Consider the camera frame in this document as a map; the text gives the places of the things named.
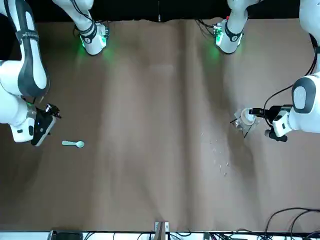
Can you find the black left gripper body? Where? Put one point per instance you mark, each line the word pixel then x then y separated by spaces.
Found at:
pixel 275 111

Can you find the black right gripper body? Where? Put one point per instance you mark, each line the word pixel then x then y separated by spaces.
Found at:
pixel 41 127

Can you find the small pale green spoon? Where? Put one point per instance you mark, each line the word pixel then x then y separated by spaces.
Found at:
pixel 75 143

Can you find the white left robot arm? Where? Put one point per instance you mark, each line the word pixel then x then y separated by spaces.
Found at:
pixel 307 112

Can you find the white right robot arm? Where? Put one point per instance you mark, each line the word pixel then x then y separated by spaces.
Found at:
pixel 10 100

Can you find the clear glass burner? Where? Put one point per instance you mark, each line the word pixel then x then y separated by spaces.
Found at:
pixel 240 126

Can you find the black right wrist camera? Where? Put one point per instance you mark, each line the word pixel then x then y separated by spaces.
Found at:
pixel 51 110

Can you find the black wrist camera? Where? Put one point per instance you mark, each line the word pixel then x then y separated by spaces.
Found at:
pixel 276 135
pixel 51 110

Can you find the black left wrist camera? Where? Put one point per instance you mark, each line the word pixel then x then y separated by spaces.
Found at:
pixel 276 135

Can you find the aluminium profile post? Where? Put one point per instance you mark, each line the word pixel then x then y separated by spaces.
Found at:
pixel 161 230

